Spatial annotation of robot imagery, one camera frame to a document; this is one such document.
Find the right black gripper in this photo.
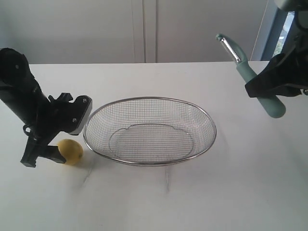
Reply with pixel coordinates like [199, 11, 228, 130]
[245, 33, 308, 98]

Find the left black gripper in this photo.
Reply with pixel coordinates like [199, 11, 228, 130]
[20, 92, 73, 168]

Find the yellow lemon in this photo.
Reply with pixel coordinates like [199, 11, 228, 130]
[57, 139, 83, 166]

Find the teal handled vegetable peeler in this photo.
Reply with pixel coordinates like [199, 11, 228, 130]
[216, 34, 286, 118]

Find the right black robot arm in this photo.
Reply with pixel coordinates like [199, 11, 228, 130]
[245, 0, 308, 98]

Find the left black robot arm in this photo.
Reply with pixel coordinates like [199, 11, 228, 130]
[0, 48, 73, 167]

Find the left black camera cable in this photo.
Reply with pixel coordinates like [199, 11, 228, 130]
[23, 124, 39, 138]

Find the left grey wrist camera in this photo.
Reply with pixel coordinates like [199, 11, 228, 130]
[63, 95, 92, 136]

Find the dark window frame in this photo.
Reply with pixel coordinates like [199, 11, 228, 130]
[260, 9, 295, 61]

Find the oval wire mesh basket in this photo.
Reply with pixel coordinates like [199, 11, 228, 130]
[83, 96, 217, 167]

